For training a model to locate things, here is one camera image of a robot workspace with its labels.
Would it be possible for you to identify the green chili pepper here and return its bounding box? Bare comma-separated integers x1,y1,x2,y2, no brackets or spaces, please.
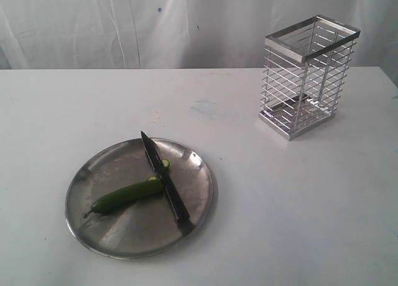
83,177,164,218

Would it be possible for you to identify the black knife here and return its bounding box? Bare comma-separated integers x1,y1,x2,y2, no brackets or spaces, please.
141,131,190,223

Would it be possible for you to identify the wire metal utensil holder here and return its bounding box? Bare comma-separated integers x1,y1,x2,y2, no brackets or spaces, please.
259,15,361,141

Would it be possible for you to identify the round stainless steel plate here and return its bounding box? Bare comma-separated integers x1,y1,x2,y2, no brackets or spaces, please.
65,138,217,259

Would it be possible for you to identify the white backdrop curtain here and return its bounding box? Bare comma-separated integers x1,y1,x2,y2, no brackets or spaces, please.
1,0,397,76

